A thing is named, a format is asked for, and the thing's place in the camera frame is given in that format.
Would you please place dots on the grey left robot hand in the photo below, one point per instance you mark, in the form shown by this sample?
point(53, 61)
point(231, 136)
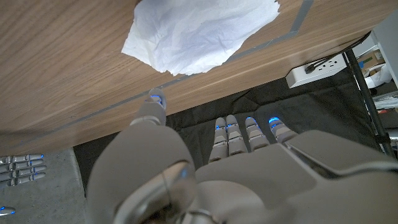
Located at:
point(280, 186)

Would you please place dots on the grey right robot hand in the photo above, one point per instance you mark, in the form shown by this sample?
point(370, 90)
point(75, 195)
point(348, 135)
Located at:
point(21, 169)

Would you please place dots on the white paper towel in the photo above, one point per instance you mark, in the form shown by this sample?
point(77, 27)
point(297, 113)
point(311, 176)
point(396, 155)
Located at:
point(199, 34)

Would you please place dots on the white plastic bag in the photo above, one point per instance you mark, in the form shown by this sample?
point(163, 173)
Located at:
point(377, 77)

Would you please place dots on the white power strip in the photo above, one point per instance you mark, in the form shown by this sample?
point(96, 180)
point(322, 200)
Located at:
point(314, 74)

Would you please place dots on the black backdrop stand pole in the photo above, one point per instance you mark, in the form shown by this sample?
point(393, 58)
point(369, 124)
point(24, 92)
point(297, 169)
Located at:
point(368, 99)

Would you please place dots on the brown cardboard box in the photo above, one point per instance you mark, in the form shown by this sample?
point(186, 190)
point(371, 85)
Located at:
point(371, 59)

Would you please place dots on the wooden table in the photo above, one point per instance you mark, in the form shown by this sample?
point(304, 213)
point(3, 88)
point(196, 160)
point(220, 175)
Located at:
point(301, 15)

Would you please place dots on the white shelf cabinet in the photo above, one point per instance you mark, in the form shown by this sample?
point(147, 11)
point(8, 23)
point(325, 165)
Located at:
point(387, 37)

